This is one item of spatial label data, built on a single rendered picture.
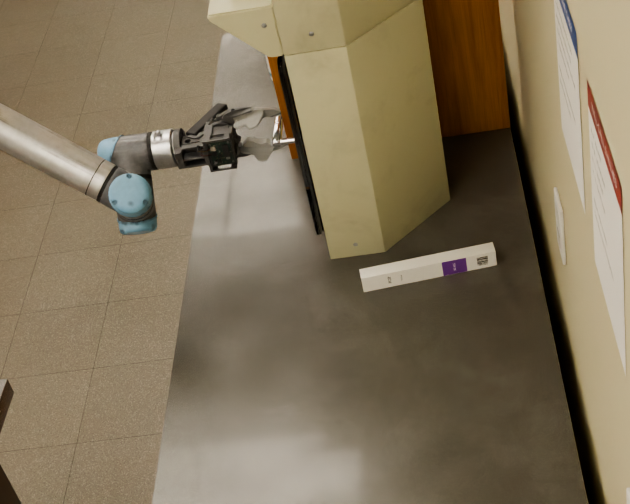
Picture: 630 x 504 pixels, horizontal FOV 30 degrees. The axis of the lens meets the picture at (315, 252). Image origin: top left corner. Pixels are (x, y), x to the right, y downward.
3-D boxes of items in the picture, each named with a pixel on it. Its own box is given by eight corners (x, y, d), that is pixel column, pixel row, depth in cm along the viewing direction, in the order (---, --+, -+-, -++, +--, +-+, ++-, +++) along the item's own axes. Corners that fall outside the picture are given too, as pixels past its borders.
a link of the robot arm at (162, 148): (163, 155, 234) (152, 121, 229) (185, 151, 234) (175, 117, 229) (159, 177, 229) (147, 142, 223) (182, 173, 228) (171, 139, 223)
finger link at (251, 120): (280, 125, 221) (237, 144, 224) (281, 108, 226) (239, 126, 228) (272, 113, 219) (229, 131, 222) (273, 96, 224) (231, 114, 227)
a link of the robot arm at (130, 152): (110, 183, 234) (105, 141, 235) (163, 175, 233) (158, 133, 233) (98, 179, 226) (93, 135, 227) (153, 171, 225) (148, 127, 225)
